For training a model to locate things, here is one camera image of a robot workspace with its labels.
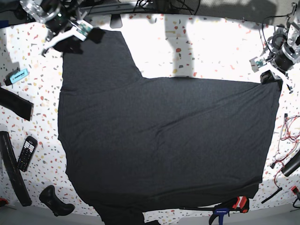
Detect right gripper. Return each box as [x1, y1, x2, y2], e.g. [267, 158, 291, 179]
[42, 13, 105, 55]

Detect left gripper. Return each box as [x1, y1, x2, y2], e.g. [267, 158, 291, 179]
[249, 56, 293, 94]

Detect dark grey T-shirt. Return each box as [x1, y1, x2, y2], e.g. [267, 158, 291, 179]
[58, 30, 282, 225]

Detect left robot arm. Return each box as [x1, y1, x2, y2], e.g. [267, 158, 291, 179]
[250, 2, 300, 94]

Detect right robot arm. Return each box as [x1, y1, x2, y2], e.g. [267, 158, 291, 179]
[20, 0, 105, 56]

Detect black monitor stand foot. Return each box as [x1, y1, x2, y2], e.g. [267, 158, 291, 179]
[110, 14, 123, 29]

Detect blue highlighter marker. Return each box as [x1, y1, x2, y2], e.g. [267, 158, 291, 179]
[4, 69, 29, 86]

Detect black cylinder right edge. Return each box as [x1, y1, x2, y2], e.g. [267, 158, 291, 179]
[282, 155, 300, 177]

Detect black folded cloth strip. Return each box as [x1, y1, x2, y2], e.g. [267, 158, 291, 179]
[0, 88, 34, 121]

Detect black TV remote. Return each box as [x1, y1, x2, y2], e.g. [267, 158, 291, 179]
[17, 136, 38, 172]

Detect black blue bar clamp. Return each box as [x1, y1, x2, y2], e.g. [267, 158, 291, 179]
[180, 196, 249, 225]

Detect long black tube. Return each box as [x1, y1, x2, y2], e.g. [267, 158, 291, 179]
[0, 131, 32, 207]

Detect black game controller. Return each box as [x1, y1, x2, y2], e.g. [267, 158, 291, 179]
[39, 185, 75, 217]

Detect red and white wire bundle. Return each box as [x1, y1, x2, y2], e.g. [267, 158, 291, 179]
[270, 113, 300, 190]

